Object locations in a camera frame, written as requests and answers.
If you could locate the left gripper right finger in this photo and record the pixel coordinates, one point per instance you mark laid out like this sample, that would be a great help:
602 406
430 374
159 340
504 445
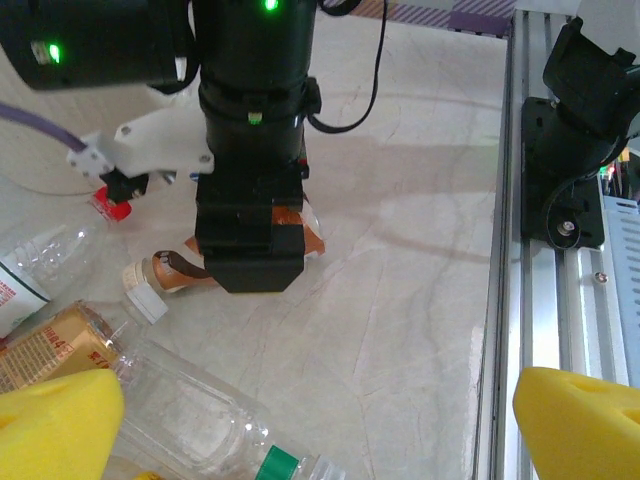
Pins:
575 430

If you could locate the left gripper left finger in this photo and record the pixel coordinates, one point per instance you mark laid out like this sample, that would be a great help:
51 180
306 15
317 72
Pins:
50 425

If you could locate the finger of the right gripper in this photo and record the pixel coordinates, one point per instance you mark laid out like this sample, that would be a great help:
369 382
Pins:
240 235

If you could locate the red tan label tea bottle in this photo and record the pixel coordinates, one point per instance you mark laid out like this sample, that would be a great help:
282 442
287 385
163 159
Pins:
45 350

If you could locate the brown label milk tea bottle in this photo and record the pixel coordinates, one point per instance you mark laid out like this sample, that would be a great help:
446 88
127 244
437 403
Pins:
170 270

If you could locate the clear bottle green neck band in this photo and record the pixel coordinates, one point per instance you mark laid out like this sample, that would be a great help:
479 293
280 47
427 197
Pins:
190 415

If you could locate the red teal label water bottle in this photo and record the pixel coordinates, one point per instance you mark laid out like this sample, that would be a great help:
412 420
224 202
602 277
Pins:
50 250

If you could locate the circuit board orange connector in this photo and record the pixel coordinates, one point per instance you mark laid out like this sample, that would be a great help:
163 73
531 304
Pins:
622 182

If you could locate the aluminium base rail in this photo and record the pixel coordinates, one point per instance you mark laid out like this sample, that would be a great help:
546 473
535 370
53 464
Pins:
550 310

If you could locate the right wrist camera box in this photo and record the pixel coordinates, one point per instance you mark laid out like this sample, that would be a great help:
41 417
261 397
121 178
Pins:
150 145

